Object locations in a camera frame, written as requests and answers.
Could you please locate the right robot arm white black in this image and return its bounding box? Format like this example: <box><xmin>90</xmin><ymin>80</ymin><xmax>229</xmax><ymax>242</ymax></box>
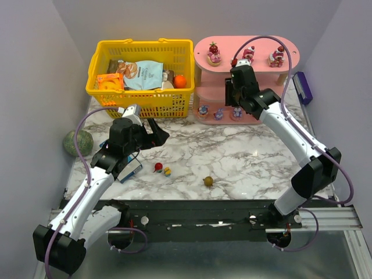
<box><xmin>225</xmin><ymin>59</ymin><xmax>341</xmax><ymax>221</ymax></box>

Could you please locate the purple box at wall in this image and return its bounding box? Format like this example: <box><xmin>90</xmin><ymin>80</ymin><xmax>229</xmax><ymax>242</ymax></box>
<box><xmin>292</xmin><ymin>71</ymin><xmax>313</xmax><ymax>106</ymax></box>

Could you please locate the yellow plastic shopping basket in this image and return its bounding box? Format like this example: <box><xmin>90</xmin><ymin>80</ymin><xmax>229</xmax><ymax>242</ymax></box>
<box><xmin>85</xmin><ymin>38</ymin><xmax>195</xmax><ymax>118</ymax></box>

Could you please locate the green textured melon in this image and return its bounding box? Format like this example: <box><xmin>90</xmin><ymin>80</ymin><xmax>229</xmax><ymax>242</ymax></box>
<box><xmin>63</xmin><ymin>130</ymin><xmax>94</xmax><ymax>157</ymax></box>

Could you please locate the beige round item in basket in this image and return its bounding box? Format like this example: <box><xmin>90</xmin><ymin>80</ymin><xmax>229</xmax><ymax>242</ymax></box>
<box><xmin>160</xmin><ymin>80</ymin><xmax>174</xmax><ymax>90</ymax></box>

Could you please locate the olive brown round toy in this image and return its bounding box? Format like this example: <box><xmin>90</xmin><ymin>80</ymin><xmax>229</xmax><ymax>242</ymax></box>
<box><xmin>203</xmin><ymin>176</ymin><xmax>213</xmax><ymax>187</ymax></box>

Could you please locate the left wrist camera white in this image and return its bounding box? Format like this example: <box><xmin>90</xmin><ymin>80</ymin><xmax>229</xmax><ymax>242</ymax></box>
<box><xmin>117</xmin><ymin>104</ymin><xmax>142</xmax><ymax>126</ymax></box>

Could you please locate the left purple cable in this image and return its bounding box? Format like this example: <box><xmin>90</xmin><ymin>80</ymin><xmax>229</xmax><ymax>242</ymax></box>
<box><xmin>43</xmin><ymin>106</ymin><xmax>121</xmax><ymax>279</ymax></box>

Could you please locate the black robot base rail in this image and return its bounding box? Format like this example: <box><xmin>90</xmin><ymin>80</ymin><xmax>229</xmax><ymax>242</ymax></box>
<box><xmin>59</xmin><ymin>199</ymin><xmax>309</xmax><ymax>244</ymax></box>

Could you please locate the pink bear figure toy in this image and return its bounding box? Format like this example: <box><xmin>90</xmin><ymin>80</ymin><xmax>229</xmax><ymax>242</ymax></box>
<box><xmin>242</xmin><ymin>45</ymin><xmax>255</xmax><ymax>65</ymax></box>

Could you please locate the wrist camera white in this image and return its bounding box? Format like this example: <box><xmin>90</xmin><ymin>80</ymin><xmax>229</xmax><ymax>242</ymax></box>
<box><xmin>117</xmin><ymin>104</ymin><xmax>142</xmax><ymax>126</ymax></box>
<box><xmin>231</xmin><ymin>58</ymin><xmax>251</xmax><ymax>68</ymax></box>

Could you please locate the purple orange bunny toy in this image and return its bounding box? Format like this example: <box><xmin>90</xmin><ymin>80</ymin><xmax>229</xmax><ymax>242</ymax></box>
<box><xmin>198</xmin><ymin>105</ymin><xmax>209</xmax><ymax>120</ymax></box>

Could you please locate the small yellow blue toy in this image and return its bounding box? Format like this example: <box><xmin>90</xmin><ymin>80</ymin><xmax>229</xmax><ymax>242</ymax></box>
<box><xmin>163</xmin><ymin>167</ymin><xmax>171</xmax><ymax>177</ymax></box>

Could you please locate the small purple bunny toy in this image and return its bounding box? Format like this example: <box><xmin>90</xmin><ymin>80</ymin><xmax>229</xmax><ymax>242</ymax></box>
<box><xmin>213</xmin><ymin>108</ymin><xmax>224</xmax><ymax>121</ymax></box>

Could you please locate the brown snack packet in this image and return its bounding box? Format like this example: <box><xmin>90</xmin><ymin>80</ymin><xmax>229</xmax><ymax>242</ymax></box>
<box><xmin>106</xmin><ymin>59</ymin><xmax>119</xmax><ymax>74</ymax></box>

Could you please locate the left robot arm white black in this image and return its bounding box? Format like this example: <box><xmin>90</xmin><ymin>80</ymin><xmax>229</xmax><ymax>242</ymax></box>
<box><xmin>33</xmin><ymin>117</ymin><xmax>169</xmax><ymax>278</ymax></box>

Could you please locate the blue white box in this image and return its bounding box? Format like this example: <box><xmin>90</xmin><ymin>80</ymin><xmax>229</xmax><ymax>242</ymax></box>
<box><xmin>94</xmin><ymin>139</ymin><xmax>142</xmax><ymax>186</ymax></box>

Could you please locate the pink three-tier shelf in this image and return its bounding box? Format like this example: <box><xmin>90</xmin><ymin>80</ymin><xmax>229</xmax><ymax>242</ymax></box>
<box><xmin>193</xmin><ymin>35</ymin><xmax>300</xmax><ymax>125</ymax></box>

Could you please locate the orange fruit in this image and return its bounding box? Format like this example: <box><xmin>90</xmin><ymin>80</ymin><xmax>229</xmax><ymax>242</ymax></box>
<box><xmin>173</xmin><ymin>75</ymin><xmax>187</xmax><ymax>89</ymax></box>

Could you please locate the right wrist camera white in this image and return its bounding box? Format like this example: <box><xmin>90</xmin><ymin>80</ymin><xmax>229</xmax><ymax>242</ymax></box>
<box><xmin>231</xmin><ymin>58</ymin><xmax>251</xmax><ymax>68</ymax></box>

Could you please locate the orange snack box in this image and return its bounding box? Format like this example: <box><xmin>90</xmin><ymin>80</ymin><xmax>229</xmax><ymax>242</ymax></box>
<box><xmin>97</xmin><ymin>73</ymin><xmax>125</xmax><ymax>94</ymax></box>

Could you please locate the light blue chips bag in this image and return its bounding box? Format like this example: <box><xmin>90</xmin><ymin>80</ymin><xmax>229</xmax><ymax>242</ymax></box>
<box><xmin>116</xmin><ymin>60</ymin><xmax>163</xmax><ymax>91</ymax></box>

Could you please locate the strawberry pink bear donut toy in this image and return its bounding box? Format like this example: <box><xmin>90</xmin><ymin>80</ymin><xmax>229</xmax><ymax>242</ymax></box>
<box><xmin>207</xmin><ymin>41</ymin><xmax>221</xmax><ymax>67</ymax></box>

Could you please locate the red cherry toy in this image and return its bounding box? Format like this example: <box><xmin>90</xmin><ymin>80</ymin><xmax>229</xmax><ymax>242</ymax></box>
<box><xmin>153</xmin><ymin>163</ymin><xmax>163</xmax><ymax>173</ymax></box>

